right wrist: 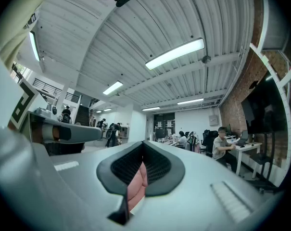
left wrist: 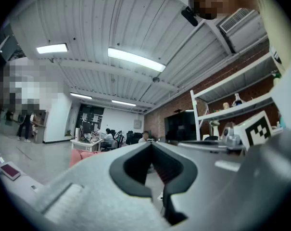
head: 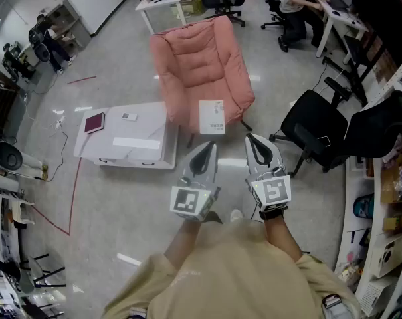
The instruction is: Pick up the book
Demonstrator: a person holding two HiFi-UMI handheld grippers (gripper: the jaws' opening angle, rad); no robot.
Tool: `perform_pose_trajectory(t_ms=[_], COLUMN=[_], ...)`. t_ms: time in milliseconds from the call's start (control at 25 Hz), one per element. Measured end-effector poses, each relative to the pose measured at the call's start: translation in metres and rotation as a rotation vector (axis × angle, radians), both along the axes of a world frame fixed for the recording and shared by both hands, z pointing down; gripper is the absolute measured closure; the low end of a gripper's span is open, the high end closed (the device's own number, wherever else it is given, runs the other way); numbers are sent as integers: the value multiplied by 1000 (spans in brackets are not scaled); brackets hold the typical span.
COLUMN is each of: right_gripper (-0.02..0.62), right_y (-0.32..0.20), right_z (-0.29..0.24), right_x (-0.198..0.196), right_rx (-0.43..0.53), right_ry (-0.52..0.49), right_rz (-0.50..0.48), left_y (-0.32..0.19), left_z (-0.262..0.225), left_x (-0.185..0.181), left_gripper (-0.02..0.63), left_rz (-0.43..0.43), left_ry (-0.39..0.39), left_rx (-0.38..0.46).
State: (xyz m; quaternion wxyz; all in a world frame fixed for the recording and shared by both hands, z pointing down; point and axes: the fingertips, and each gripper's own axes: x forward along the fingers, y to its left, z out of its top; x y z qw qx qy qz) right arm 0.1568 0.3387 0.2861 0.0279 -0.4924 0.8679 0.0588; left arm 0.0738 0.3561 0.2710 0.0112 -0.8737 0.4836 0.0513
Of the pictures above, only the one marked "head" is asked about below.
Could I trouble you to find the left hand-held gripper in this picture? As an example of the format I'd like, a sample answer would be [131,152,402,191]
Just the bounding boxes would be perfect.
[169,140,221,222]

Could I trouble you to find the short red tape strip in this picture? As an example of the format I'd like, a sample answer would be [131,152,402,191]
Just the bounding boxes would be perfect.
[66,75,97,86]

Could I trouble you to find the white marble coffee table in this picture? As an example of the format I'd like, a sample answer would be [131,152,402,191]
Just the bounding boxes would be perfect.
[73,101,179,171]

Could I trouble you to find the white shelving unit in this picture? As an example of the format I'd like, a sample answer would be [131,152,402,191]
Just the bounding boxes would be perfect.
[333,48,402,319]

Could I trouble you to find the white plastic stool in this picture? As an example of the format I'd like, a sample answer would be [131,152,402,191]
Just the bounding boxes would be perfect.
[7,197,36,226]

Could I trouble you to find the person's right forearm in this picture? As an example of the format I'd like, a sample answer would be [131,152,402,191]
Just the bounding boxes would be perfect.
[262,216,303,263]

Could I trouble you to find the pink cushioned armchair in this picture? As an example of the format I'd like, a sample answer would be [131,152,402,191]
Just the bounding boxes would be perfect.
[149,15,256,130]

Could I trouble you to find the black metal stool frame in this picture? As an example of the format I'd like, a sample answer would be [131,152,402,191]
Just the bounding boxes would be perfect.
[19,252,67,289]

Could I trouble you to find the black mesh office chair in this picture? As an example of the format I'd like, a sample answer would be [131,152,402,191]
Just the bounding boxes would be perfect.
[269,76,402,178]

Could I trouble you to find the person's black trousers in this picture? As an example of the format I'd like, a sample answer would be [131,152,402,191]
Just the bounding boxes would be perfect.
[203,211,223,226]

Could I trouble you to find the maroon notebook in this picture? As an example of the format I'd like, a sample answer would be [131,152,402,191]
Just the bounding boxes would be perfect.
[84,112,106,135]

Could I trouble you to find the grey cabinet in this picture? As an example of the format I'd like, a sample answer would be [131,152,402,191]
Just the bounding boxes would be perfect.
[44,0,92,51]

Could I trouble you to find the long red tape line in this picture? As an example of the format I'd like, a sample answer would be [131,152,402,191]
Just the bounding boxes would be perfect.
[30,157,84,237]

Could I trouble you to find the black wristwatch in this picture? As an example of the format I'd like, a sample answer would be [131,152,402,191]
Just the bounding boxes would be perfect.
[259,209,285,221]

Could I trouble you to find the black round speaker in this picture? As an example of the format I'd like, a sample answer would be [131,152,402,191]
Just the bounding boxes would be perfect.
[0,142,24,171]

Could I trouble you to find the white desk with laptop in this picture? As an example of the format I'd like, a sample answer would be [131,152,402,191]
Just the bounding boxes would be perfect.
[308,0,370,65]

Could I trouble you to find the beige shirt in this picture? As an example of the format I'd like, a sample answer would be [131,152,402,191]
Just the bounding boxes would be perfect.
[100,218,361,319]

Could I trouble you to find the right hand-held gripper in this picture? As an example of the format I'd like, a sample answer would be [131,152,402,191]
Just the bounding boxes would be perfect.
[245,133,292,212]

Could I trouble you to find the white book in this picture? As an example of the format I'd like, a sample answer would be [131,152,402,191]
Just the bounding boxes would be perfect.
[199,99,227,135]

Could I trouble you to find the person's left forearm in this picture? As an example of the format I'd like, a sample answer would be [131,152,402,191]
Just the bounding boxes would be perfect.
[163,217,202,272]

